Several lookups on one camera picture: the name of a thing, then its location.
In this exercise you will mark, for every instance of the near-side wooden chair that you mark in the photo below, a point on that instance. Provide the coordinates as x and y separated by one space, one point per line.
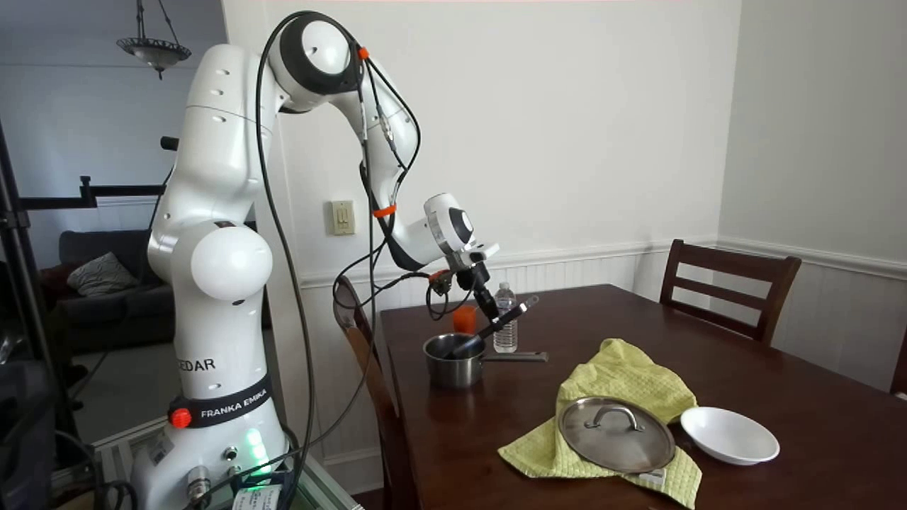
399 477

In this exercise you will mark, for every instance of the orange plastic cup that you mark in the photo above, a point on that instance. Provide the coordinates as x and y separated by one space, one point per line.
466 317

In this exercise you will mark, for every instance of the dark wooden chair left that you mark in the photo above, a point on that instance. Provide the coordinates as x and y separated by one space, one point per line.
733 290

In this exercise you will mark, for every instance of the beige wall light switch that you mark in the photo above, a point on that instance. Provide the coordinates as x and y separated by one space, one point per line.
342 215

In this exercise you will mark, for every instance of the clear water bottle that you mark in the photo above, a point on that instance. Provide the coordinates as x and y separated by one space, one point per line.
507 340

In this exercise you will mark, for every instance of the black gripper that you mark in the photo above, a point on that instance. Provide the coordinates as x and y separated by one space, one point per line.
468 266

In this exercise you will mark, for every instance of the yellow-green cloth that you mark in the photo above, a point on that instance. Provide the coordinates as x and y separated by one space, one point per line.
624 372

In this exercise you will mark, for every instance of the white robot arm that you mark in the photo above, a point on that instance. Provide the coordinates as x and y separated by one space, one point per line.
216 263

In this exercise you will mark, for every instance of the white bowl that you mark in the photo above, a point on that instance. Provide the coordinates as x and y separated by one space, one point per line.
729 436

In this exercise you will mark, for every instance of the silver pot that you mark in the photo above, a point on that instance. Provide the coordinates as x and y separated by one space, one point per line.
460 368

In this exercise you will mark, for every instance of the dark sofa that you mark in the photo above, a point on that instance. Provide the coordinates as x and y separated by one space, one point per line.
103 292

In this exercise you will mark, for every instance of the hanging ceiling lamp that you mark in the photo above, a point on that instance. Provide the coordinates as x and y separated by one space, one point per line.
155 51

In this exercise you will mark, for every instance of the silver pot lid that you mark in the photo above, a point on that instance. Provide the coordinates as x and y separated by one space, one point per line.
616 435

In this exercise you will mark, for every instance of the black camera stand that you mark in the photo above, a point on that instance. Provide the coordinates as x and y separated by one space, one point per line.
32 398

